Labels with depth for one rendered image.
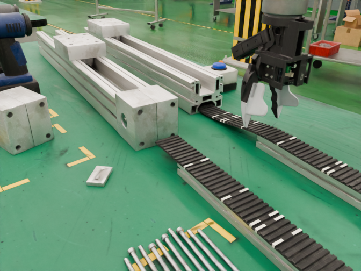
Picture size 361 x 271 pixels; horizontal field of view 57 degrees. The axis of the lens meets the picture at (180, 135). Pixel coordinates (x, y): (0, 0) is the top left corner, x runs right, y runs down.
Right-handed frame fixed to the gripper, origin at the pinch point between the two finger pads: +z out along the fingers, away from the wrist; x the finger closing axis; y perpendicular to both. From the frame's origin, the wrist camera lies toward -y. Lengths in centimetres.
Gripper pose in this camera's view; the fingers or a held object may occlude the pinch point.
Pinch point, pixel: (259, 116)
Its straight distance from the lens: 69.7
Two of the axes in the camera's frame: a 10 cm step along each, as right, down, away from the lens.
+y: 5.3, 4.0, -7.4
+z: -0.1, 8.8, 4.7
